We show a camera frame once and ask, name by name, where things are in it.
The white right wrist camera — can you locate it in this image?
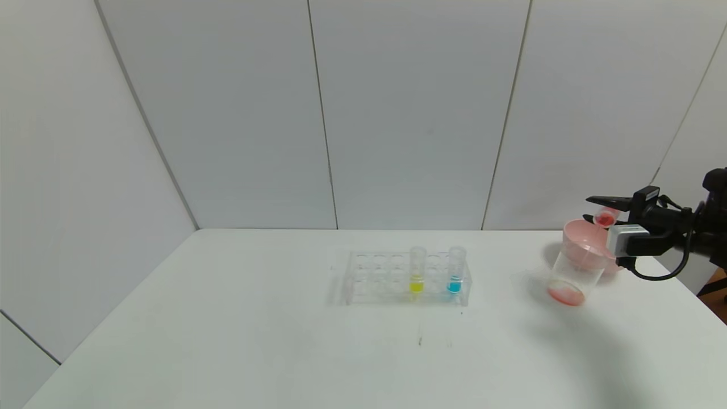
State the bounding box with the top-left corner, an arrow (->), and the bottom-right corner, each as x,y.
606,224 -> 650,258

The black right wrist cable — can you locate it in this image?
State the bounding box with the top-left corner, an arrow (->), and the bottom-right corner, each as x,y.
616,212 -> 697,282

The clear plastic measuring beaker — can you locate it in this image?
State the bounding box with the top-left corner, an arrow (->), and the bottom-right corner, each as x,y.
546,241 -> 606,308

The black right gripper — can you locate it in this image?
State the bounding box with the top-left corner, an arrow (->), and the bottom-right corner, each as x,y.
582,185 -> 693,232

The black metal bar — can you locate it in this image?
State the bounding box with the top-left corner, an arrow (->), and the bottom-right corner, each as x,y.
697,277 -> 727,298

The test tube with blue pigment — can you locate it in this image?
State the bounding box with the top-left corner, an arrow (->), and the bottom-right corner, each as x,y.
447,245 -> 467,295

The pink plastic bowl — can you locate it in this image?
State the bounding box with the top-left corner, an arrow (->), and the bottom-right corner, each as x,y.
562,219 -> 624,277

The test tube with yellow pigment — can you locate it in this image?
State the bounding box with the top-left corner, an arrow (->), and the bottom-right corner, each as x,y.
408,245 -> 428,295

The clear acrylic test tube rack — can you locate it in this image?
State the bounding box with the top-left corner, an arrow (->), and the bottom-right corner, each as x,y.
344,250 -> 473,308

